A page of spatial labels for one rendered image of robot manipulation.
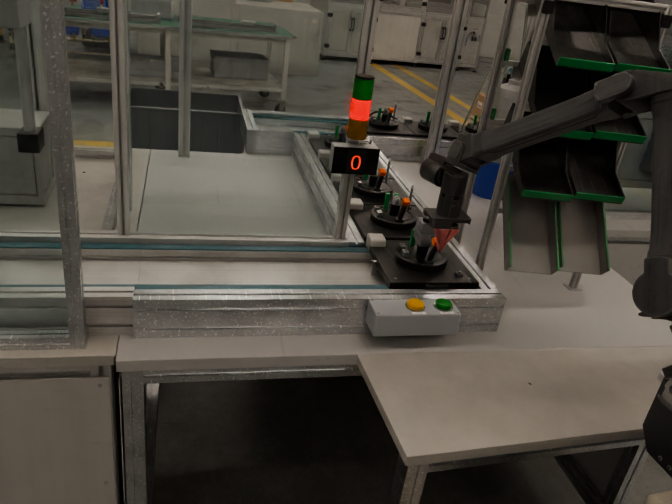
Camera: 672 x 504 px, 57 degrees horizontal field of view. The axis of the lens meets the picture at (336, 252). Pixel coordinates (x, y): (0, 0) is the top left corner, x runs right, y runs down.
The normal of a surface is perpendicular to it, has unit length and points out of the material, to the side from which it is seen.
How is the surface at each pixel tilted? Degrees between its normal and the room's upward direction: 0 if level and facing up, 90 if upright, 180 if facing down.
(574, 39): 25
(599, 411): 0
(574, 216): 45
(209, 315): 90
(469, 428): 0
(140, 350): 0
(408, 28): 90
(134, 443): 90
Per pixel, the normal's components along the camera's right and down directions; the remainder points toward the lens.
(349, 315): 0.21, 0.46
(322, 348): 0.12, -0.89
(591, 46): 0.13, -0.61
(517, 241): 0.11, -0.31
